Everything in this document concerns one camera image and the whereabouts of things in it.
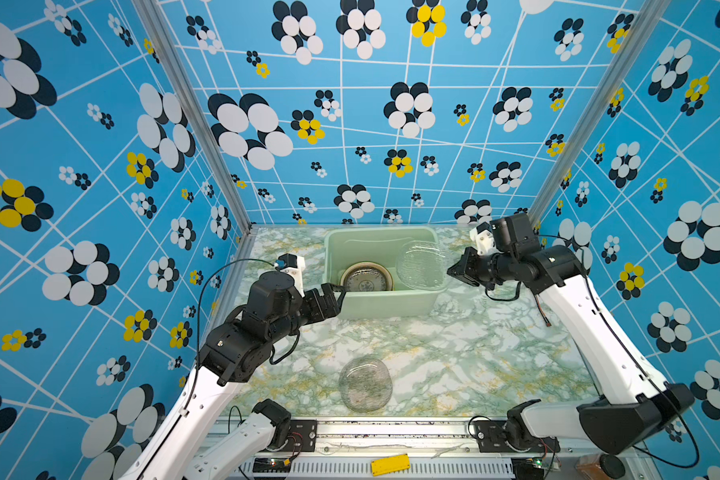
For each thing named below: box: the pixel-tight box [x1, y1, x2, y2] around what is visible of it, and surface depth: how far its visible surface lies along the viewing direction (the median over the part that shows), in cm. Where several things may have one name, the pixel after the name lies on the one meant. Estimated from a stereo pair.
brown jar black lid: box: [574, 453, 626, 480], surface depth 64 cm
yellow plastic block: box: [371, 454, 410, 477], surface depth 71 cm
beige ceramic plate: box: [341, 261, 394, 292], surface depth 101 cm
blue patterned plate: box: [340, 261, 394, 291], surface depth 101 cm
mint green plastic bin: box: [367, 226, 448, 319], surface depth 97 cm
